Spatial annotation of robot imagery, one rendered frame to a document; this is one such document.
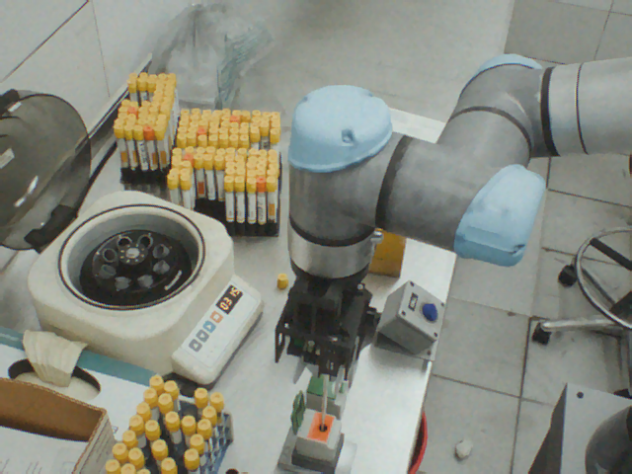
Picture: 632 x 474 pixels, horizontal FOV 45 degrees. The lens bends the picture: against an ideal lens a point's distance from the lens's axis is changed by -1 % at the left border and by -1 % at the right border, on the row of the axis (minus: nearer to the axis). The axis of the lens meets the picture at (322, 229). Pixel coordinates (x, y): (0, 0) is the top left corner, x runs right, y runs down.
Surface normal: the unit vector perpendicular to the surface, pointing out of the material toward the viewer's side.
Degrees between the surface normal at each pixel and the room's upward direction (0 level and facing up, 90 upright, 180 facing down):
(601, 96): 48
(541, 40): 90
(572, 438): 3
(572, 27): 90
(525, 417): 0
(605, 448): 69
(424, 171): 24
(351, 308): 0
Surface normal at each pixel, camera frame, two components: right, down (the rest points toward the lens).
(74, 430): -0.29, 0.65
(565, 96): -0.51, -0.12
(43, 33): 0.96, 0.23
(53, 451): -0.07, -0.68
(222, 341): 0.42, -0.50
